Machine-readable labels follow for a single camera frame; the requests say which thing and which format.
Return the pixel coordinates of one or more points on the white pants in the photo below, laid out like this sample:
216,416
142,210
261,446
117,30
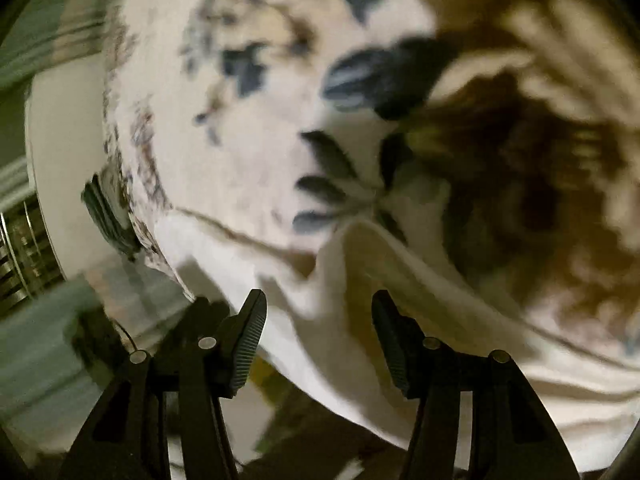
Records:
325,310

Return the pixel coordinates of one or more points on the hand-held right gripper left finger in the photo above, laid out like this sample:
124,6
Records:
244,342

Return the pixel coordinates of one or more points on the green striped curtain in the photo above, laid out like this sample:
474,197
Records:
50,35

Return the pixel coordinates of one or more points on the bed with floral sheet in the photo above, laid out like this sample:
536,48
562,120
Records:
240,150

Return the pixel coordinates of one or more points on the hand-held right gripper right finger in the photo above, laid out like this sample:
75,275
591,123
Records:
395,345

